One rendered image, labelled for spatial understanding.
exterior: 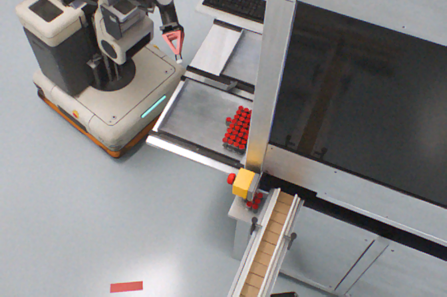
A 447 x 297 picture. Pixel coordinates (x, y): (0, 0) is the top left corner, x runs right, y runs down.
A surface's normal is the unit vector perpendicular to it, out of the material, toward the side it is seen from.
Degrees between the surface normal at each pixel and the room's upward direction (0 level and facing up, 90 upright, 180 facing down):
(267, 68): 90
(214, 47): 0
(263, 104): 90
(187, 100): 0
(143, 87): 0
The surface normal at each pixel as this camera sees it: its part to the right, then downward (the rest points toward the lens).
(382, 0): -0.38, 0.78
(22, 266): 0.03, -0.52
